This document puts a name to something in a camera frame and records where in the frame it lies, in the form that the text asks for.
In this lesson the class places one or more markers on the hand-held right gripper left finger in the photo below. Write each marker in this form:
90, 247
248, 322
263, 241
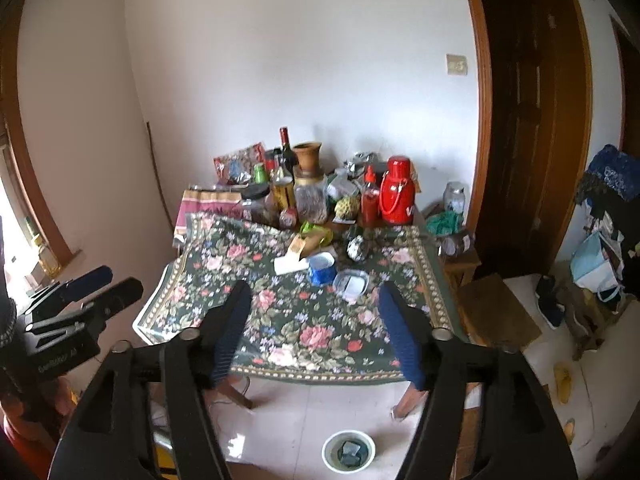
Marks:
232, 332

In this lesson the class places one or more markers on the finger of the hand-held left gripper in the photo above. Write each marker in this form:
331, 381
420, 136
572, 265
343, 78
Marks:
90, 280
117, 297

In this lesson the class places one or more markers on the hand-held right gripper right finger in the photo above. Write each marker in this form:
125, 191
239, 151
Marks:
400, 335

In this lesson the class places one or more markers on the clear plastic container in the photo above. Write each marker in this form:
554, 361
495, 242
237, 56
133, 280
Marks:
350, 285

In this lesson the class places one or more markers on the dark ball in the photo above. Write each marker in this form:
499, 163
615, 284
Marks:
357, 249

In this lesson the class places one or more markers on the blue enamel mug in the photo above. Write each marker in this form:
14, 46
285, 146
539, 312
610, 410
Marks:
320, 272

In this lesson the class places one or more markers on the tan carton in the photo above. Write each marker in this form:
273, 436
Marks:
305, 246

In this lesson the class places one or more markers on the white bowl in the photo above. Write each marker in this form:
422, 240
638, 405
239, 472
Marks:
331, 452

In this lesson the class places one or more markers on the wooden table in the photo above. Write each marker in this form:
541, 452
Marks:
240, 395

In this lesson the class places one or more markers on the floral tablecloth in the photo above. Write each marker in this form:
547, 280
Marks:
300, 310

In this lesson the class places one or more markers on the white box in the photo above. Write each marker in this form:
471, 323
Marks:
290, 265

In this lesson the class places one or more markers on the wooden stool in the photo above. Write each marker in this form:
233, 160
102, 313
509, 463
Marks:
495, 315

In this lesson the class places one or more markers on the person's orange clothing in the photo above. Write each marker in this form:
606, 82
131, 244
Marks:
25, 450

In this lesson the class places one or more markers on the brown glass jar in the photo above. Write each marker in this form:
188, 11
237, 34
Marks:
457, 243

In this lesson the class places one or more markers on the green plastic bag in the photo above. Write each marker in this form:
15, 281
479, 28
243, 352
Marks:
442, 222

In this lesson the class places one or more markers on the small red jar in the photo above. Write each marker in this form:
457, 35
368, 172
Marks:
288, 219

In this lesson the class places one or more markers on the maroon striped cloth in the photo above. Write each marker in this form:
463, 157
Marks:
210, 207

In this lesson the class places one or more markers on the black-lidded brown jar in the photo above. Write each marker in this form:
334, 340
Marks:
257, 207

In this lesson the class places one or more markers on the thin wooden stick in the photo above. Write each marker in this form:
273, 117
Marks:
156, 170

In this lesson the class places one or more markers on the green packet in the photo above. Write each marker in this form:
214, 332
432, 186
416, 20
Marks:
315, 230

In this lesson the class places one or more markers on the red sauce bottle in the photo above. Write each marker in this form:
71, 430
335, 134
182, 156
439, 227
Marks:
370, 202

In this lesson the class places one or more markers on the bumpy yellow-green fruit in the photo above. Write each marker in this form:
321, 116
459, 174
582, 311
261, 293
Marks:
347, 207

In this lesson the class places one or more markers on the red thermos flask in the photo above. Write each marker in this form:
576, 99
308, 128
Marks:
397, 190

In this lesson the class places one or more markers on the empty glass jar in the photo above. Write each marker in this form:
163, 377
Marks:
455, 200

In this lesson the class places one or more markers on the yellow liquor bottle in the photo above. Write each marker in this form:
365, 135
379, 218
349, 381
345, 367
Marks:
282, 192

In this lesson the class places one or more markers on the dark shoes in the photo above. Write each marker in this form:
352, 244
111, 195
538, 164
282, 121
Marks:
550, 305

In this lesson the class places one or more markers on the large glass jar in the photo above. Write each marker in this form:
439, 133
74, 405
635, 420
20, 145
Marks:
310, 200

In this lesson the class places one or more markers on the clear plastic bag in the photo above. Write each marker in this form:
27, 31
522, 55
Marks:
342, 185

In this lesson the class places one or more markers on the red snack packet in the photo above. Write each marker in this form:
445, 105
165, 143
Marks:
235, 165

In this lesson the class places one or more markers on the yellow slipper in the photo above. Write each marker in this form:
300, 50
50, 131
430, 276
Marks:
563, 382

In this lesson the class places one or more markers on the crumpled silver foil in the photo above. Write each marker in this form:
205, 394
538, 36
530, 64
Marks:
362, 162

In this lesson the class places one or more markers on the dark wine bottle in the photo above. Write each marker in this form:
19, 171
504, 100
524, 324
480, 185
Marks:
286, 152

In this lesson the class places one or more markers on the brown clay pot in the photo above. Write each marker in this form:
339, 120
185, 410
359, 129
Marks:
306, 157

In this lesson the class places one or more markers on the light blue bag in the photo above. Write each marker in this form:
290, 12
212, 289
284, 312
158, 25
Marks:
595, 262

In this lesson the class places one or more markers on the dark wooden door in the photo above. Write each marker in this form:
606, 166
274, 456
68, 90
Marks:
530, 110

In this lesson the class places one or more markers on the blue patterned cloth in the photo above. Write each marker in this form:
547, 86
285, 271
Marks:
612, 172

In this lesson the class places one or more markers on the wooden window frame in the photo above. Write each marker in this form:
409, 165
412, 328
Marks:
30, 175

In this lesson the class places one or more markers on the wall light switch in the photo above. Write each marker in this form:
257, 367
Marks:
457, 65

